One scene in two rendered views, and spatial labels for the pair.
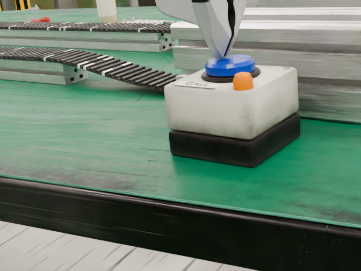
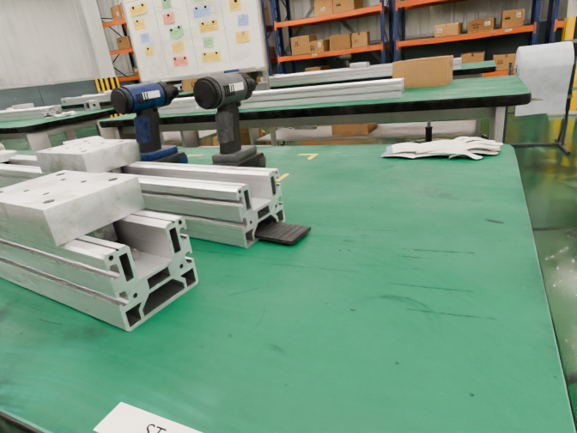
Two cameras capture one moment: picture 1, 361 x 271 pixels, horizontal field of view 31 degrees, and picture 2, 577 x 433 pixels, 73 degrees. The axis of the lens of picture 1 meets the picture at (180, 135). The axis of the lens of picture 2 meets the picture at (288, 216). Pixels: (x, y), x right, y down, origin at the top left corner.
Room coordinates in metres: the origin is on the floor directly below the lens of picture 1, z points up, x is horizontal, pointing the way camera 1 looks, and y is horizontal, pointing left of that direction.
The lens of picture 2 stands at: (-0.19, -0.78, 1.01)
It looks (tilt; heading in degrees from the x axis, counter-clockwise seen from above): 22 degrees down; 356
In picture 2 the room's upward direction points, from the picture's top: 7 degrees counter-clockwise
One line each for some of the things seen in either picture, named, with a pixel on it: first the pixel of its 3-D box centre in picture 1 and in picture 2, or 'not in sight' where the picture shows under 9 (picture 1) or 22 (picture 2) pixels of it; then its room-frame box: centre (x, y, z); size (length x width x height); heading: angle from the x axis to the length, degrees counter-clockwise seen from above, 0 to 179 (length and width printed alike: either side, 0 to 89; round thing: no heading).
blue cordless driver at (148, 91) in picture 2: not in sight; (160, 129); (0.80, -0.56, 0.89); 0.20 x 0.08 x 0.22; 144
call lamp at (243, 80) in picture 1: (243, 79); not in sight; (0.46, -0.05, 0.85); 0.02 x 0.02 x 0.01
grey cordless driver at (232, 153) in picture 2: not in sight; (239, 126); (0.66, -0.75, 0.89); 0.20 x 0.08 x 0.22; 147
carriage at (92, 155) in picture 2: not in sight; (90, 162); (0.58, -0.46, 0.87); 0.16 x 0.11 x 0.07; 51
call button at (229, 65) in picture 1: (230, 70); not in sight; (0.50, -0.05, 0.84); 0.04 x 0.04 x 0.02
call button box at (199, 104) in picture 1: (238, 106); not in sight; (0.51, -0.05, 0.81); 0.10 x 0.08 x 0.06; 141
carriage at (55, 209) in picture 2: not in sight; (64, 212); (0.27, -0.54, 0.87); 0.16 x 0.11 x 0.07; 51
